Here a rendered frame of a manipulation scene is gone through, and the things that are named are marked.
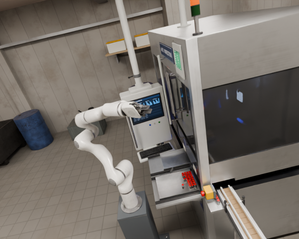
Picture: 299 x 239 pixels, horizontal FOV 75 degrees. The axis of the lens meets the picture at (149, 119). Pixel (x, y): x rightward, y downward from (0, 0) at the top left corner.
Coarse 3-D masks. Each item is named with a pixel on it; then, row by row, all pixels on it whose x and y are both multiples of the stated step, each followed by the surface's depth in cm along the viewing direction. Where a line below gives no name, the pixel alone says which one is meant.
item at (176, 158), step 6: (174, 150) 216; (180, 150) 217; (162, 156) 215; (168, 156) 213; (174, 156) 211; (180, 156) 209; (186, 156) 207; (162, 162) 207; (168, 162) 205; (174, 162) 203; (180, 162) 201; (186, 162) 199; (168, 168) 193
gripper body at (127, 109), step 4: (124, 104) 111; (128, 104) 109; (124, 108) 110; (128, 108) 109; (132, 108) 107; (124, 112) 114; (128, 112) 112; (132, 112) 110; (136, 112) 109; (128, 116) 117; (132, 116) 114; (136, 116) 112; (140, 116) 112
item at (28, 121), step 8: (24, 112) 484; (32, 112) 469; (16, 120) 445; (24, 120) 446; (32, 120) 455; (40, 120) 473; (24, 128) 453; (32, 128) 458; (40, 128) 472; (24, 136) 466; (32, 136) 464; (40, 136) 474; (48, 136) 493; (32, 144) 473; (40, 144) 478; (48, 144) 492
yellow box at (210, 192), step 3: (204, 186) 149; (207, 186) 148; (210, 186) 148; (204, 189) 147; (207, 189) 146; (210, 189) 145; (213, 189) 145; (204, 192) 147; (207, 192) 144; (210, 192) 143; (213, 192) 143; (207, 195) 144; (210, 195) 144; (213, 195) 145; (207, 198) 145; (210, 198) 146
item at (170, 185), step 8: (160, 176) 185; (168, 176) 186; (176, 176) 185; (160, 184) 180; (168, 184) 178; (176, 184) 176; (184, 184) 174; (160, 192) 172; (168, 192) 170; (176, 192) 168; (184, 192) 167; (192, 192) 163
